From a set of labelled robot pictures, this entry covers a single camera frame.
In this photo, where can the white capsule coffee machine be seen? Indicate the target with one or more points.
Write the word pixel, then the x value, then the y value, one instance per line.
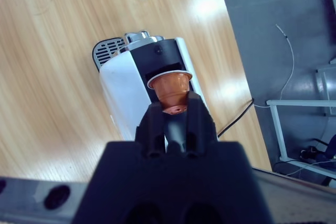
pixel 118 90

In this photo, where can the orange coffee capsule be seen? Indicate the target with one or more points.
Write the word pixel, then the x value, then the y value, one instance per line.
pixel 172 87

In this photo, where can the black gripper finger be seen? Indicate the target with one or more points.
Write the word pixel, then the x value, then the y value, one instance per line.
pixel 199 129
pixel 152 129

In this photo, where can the metal grille drip tray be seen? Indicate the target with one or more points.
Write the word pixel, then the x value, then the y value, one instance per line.
pixel 107 51

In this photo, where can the white metal frame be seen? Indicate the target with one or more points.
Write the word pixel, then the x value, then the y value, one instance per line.
pixel 302 103

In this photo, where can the grey metal box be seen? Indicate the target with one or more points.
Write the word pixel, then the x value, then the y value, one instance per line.
pixel 326 85

